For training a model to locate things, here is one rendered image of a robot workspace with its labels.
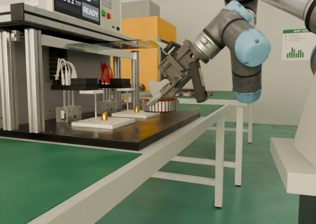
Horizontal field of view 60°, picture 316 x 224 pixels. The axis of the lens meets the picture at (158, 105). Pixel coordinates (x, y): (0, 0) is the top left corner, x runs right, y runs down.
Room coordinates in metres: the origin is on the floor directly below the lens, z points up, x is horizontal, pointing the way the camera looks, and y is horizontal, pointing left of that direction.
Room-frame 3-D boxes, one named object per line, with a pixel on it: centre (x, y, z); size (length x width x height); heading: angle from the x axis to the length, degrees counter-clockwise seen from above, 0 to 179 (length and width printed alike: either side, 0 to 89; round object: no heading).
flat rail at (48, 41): (1.05, 0.22, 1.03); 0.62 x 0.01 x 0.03; 158
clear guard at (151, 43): (1.17, 0.07, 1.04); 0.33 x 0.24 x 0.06; 68
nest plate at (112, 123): (0.90, 0.18, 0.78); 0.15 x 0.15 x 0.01; 68
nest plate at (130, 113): (1.12, 0.09, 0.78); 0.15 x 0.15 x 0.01; 68
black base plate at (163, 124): (1.02, 0.15, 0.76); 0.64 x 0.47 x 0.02; 158
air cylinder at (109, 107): (1.18, 0.22, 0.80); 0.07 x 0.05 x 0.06; 158
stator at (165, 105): (0.82, -0.01, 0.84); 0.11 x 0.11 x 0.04
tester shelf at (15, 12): (1.13, 0.43, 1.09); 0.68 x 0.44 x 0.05; 158
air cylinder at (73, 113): (0.95, 0.31, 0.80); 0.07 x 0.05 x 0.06; 158
